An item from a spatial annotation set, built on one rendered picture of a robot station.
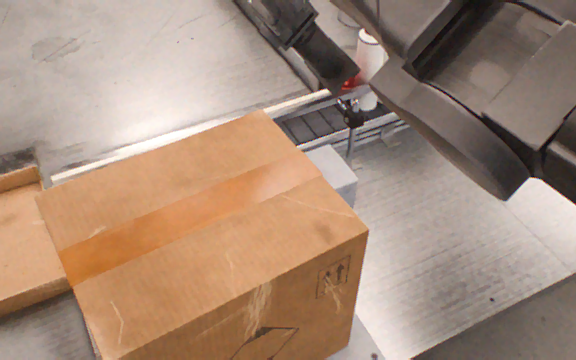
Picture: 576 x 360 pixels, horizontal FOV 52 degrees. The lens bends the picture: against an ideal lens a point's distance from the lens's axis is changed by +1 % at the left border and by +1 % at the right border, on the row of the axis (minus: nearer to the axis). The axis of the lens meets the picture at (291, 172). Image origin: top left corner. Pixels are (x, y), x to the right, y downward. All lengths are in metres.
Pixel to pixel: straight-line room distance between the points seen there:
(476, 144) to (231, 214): 0.41
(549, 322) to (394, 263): 1.11
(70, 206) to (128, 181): 0.07
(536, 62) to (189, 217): 0.45
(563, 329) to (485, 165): 1.76
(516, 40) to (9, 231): 0.93
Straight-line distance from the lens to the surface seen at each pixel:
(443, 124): 0.29
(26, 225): 1.09
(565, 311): 2.08
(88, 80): 1.37
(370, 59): 1.08
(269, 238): 0.63
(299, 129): 1.11
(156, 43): 1.45
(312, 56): 0.98
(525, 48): 0.30
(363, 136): 1.14
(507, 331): 1.97
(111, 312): 0.60
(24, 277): 1.03
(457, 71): 0.30
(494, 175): 0.30
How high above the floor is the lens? 1.62
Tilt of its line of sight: 46 degrees down
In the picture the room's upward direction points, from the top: 1 degrees clockwise
